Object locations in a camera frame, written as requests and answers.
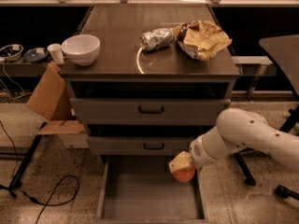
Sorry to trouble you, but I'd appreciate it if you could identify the red apple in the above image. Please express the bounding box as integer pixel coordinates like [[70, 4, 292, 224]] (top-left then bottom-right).
[[173, 168, 195, 183]]

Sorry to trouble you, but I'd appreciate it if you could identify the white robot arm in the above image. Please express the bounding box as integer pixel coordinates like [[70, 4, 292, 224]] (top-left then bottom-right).
[[169, 108, 299, 174]]

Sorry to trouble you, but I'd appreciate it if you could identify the bottom open grey drawer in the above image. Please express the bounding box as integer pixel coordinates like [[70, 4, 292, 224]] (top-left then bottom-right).
[[95, 156, 208, 224]]

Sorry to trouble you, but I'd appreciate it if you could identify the grey drawer cabinet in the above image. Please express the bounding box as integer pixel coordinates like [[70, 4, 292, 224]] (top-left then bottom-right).
[[61, 4, 239, 161]]

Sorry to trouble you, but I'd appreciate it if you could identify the middle grey drawer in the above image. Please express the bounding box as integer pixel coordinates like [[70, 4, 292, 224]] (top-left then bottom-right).
[[87, 136, 194, 156]]

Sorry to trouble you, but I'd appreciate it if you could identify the top grey drawer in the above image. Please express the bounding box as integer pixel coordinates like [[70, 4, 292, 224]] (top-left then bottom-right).
[[71, 98, 231, 125]]

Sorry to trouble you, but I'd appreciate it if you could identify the black round floor object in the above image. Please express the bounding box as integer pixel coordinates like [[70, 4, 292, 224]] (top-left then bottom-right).
[[275, 185, 299, 201]]

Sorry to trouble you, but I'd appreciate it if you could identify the crumpled brown chip bag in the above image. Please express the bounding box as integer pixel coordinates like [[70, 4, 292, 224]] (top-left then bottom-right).
[[172, 20, 232, 61]]

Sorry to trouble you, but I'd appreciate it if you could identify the crushed silver can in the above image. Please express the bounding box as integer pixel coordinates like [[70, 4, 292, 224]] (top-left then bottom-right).
[[140, 28, 174, 51]]

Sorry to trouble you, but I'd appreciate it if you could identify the brown cardboard box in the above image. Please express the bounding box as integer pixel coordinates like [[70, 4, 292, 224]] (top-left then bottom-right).
[[27, 62, 88, 148]]

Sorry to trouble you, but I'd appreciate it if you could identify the white ceramic bowl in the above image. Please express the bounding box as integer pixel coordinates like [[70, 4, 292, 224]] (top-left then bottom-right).
[[62, 35, 100, 66]]

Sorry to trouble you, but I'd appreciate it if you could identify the dark side table top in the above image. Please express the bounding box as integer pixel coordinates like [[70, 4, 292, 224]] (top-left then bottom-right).
[[259, 35, 299, 96]]

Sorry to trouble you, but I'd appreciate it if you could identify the black table leg left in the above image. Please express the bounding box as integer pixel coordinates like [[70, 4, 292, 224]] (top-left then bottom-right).
[[8, 134, 42, 196]]

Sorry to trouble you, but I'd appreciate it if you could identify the white paper cup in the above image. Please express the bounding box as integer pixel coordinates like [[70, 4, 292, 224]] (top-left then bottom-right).
[[47, 43, 64, 64]]

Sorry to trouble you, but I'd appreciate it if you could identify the blue patterned bowl right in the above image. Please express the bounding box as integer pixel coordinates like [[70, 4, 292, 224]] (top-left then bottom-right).
[[23, 48, 49, 63]]

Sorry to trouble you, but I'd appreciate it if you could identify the blue patterned bowl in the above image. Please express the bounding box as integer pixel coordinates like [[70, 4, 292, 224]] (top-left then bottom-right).
[[23, 48, 49, 63], [0, 44, 23, 62]]

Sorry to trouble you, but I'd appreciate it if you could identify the blue patterned bowl left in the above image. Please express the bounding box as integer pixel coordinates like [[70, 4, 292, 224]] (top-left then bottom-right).
[[0, 44, 23, 62]]

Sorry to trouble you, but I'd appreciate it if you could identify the black table leg frame right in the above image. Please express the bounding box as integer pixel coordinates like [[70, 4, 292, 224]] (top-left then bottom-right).
[[235, 106, 299, 186]]

